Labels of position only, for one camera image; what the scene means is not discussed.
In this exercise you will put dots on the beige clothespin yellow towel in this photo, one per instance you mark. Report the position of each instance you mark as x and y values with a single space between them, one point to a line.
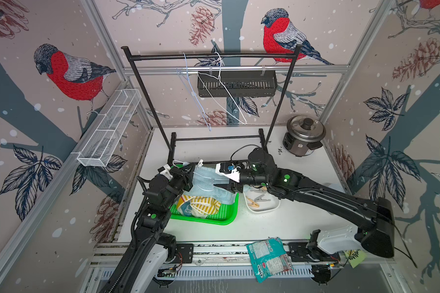
251 203

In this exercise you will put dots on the silver rice cooker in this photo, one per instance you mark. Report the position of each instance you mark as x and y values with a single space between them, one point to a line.
304 135

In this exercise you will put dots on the black wall basket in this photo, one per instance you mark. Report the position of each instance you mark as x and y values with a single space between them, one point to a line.
237 84

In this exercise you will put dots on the light blue wire hanger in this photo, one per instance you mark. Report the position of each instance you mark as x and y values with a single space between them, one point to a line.
185 79

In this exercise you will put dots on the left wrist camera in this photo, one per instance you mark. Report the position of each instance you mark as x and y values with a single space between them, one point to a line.
165 171

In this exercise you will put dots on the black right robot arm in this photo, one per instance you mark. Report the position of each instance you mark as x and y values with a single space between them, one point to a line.
371 225

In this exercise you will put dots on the light blue towel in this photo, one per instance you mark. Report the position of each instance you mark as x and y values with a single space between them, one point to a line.
204 185

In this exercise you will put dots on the yellow green packet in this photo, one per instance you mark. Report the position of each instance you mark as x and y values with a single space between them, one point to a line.
355 257

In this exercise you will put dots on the white rectangular tray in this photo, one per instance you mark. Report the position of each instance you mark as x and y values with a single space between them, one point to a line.
253 192

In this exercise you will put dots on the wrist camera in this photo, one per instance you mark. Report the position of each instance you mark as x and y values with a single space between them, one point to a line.
228 170
165 171

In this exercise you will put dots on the white wire mesh shelf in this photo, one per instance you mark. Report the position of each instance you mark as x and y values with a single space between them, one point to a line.
103 142

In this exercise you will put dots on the green plastic basket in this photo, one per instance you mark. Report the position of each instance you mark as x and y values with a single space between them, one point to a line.
225 215

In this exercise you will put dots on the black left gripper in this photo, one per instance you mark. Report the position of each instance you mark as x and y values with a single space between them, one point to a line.
186 177

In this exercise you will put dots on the yellow striped towel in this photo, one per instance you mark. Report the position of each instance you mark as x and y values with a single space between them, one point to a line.
198 207

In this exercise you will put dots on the white hanger with blue towel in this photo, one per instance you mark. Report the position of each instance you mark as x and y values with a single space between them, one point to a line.
183 163

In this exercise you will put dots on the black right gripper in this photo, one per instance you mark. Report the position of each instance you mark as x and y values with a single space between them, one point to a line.
231 187

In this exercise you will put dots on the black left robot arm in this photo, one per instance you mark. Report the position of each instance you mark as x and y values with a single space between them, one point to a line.
150 246

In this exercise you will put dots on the white clothespin blue towel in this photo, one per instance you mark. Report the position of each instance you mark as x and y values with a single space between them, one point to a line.
200 163
261 199

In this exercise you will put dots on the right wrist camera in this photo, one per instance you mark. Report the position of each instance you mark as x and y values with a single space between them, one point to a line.
228 170

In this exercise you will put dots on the teal snack packet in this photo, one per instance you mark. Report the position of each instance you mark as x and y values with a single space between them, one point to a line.
268 258

